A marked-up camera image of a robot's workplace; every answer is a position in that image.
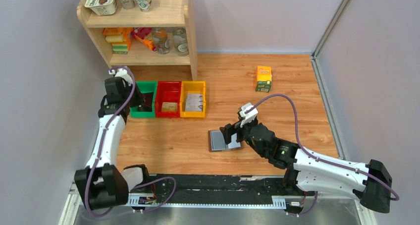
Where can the yellow plastic bin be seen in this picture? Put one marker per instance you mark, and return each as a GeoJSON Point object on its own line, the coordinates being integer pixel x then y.
{"type": "Point", "coordinates": [192, 87]}

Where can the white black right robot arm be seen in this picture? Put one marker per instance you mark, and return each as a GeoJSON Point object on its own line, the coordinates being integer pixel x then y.
{"type": "Point", "coordinates": [309, 171]}

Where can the green plastic bin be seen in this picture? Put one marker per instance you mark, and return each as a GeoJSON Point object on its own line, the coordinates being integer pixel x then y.
{"type": "Point", "coordinates": [144, 87]}

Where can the stack of sponges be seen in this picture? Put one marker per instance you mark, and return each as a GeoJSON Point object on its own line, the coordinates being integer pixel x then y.
{"type": "Point", "coordinates": [120, 39]}

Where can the tan card in red bin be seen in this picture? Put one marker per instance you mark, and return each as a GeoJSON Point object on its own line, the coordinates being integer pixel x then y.
{"type": "Point", "coordinates": [169, 107]}

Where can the brown leather card holder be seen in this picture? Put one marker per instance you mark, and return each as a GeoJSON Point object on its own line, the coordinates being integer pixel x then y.
{"type": "Point", "coordinates": [217, 142]}

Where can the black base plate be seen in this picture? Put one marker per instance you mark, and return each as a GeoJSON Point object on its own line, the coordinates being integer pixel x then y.
{"type": "Point", "coordinates": [219, 189]}

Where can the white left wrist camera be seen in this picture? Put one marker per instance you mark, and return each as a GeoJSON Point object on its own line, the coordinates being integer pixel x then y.
{"type": "Point", "coordinates": [123, 72]}

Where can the aluminium frame rail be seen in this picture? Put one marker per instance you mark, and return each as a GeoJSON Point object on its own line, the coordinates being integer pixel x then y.
{"type": "Point", "coordinates": [144, 209]}

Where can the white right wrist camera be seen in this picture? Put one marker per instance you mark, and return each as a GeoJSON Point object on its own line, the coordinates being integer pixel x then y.
{"type": "Point", "coordinates": [247, 113]}

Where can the orange pink snack bag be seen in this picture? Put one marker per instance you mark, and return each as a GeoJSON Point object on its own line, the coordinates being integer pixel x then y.
{"type": "Point", "coordinates": [145, 36]}

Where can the left glass jar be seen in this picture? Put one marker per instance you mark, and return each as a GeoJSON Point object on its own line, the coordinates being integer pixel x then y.
{"type": "Point", "coordinates": [161, 41]}

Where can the yoghurt tub with chocolate label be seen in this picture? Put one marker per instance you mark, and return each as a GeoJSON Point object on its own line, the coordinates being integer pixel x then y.
{"type": "Point", "coordinates": [101, 7]}

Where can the white cards in yellow bin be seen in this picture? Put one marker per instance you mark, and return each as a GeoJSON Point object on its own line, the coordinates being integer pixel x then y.
{"type": "Point", "coordinates": [194, 102]}

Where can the glass jar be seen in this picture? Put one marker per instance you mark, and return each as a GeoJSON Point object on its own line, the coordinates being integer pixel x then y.
{"type": "Point", "coordinates": [180, 41]}
{"type": "Point", "coordinates": [161, 41]}

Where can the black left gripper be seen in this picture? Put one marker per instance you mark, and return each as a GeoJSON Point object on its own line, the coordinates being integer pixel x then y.
{"type": "Point", "coordinates": [140, 97]}

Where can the red plastic bin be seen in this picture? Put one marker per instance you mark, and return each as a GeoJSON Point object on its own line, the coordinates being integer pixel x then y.
{"type": "Point", "coordinates": [167, 91]}

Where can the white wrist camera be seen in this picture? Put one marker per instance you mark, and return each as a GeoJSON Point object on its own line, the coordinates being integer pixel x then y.
{"type": "Point", "coordinates": [123, 72]}
{"type": "Point", "coordinates": [247, 113]}

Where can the wooden shelf unit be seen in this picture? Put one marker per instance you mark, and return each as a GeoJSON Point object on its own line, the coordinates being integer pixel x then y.
{"type": "Point", "coordinates": [166, 15]}

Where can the orange green carton box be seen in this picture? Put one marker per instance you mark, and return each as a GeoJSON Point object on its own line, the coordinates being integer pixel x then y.
{"type": "Point", "coordinates": [263, 79]}

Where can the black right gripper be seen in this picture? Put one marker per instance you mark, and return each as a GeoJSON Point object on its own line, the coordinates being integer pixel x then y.
{"type": "Point", "coordinates": [229, 130]}

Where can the black cards in green bin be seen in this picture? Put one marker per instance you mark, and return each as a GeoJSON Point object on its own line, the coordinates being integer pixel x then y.
{"type": "Point", "coordinates": [147, 105]}

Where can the right glass jar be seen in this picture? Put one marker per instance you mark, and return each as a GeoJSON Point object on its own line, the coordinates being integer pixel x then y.
{"type": "Point", "coordinates": [180, 41]}

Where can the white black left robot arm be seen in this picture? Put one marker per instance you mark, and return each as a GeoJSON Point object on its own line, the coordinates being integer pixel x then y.
{"type": "Point", "coordinates": [100, 184]}

